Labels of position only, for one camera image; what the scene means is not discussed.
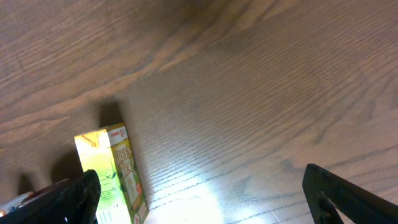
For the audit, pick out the green lid white jar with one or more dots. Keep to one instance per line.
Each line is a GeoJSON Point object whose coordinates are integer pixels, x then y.
{"type": "Point", "coordinates": [28, 197]}

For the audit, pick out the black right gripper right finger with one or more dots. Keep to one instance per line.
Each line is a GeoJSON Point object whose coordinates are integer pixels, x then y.
{"type": "Point", "coordinates": [328, 195]}

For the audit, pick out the green tea carton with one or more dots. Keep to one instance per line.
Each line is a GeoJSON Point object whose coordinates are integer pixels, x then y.
{"type": "Point", "coordinates": [108, 151]}

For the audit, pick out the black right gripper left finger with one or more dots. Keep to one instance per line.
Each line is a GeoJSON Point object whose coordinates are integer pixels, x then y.
{"type": "Point", "coordinates": [74, 202]}

